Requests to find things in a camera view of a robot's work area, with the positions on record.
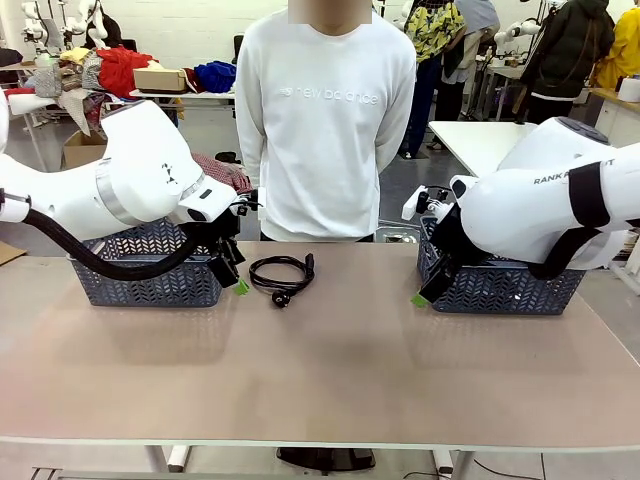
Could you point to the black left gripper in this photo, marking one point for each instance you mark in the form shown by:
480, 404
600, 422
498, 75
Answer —
215, 235

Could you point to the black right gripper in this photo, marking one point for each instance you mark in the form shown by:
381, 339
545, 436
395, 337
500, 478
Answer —
450, 235

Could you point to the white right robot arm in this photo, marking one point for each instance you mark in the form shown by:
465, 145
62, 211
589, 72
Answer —
520, 220

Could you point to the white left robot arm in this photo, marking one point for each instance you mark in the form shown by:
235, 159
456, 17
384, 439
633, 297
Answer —
140, 165

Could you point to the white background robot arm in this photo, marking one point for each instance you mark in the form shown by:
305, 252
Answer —
515, 30

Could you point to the grey lattice plastic basket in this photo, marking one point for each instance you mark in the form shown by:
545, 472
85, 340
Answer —
150, 287
500, 295

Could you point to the metal tray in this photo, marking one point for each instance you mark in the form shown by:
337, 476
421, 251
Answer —
395, 234

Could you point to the red checkered cloth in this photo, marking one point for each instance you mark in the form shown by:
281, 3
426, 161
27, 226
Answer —
225, 172

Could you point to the person in white sweatshirt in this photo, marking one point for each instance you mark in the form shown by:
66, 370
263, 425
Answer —
320, 150

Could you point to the large white table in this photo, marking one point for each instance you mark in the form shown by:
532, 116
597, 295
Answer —
475, 140

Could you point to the white background work table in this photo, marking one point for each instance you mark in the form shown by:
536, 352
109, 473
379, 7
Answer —
200, 95

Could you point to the white table leg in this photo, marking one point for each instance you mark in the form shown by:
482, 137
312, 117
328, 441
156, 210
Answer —
452, 465
175, 457

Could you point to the open cardboard box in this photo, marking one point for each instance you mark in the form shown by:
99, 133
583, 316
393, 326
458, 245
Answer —
80, 150

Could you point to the blue cloth pile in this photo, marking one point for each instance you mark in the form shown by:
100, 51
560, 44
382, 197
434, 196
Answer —
215, 75

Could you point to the closed flat cardboard box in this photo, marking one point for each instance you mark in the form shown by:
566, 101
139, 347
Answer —
160, 80

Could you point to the black round floor base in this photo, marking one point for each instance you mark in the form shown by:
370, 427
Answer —
325, 457

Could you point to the red cloth pile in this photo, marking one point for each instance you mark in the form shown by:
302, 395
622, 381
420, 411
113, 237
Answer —
120, 70

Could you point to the patterned clothes pile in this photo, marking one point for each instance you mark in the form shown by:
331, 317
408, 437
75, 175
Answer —
65, 80

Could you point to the white cabinet with wooden top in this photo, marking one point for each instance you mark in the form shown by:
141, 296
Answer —
620, 120

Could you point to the white padded ironing stand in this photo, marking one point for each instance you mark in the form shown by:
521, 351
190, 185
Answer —
30, 102

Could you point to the person in yellow patterned top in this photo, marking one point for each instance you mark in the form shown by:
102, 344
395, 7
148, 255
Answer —
430, 30

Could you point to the person in grey top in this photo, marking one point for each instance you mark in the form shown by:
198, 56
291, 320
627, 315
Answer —
475, 30

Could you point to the person in dark jacket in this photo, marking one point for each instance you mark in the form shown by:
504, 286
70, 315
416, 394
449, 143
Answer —
565, 45

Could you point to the white paper roll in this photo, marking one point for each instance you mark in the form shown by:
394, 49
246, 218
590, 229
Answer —
631, 89

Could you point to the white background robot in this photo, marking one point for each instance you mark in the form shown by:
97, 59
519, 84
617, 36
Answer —
82, 15
35, 20

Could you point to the person in yellow jacket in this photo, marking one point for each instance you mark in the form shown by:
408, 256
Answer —
625, 45

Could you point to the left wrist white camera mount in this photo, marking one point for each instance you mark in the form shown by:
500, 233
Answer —
252, 200

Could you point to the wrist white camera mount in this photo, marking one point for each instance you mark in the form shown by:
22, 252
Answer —
252, 200
425, 200

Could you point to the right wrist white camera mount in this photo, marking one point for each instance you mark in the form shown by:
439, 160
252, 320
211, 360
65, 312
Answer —
425, 200

